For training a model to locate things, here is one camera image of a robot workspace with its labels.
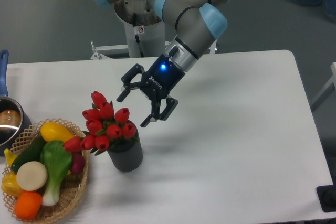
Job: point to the purple red radish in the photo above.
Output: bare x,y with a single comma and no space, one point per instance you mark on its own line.
78,163

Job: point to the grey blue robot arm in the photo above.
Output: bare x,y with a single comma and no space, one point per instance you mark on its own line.
161,109

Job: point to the green bok choy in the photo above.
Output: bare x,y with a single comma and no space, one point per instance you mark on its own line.
57,162

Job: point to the yellow squash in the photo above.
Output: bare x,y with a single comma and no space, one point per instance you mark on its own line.
52,131

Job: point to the yellow bell pepper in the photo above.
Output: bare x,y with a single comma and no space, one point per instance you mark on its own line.
10,185

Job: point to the blue handled saucepan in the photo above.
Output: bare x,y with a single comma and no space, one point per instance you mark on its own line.
13,118

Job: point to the green cucumber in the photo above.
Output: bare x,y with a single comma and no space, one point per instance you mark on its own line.
29,154

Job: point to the dark grey ribbed vase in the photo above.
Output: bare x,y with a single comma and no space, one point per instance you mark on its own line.
125,151

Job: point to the white frame at right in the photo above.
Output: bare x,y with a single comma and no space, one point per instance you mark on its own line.
327,89

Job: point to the orange fruit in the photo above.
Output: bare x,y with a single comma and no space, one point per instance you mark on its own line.
28,205

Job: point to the woven wicker basket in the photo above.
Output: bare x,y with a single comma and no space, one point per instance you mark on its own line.
71,189

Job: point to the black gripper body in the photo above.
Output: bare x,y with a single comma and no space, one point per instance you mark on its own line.
161,78

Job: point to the black device at table edge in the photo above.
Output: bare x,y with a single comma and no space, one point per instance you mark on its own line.
326,195

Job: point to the red tulip bouquet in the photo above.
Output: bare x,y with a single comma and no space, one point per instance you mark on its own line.
107,129

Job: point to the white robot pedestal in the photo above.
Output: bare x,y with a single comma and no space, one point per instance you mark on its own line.
153,27

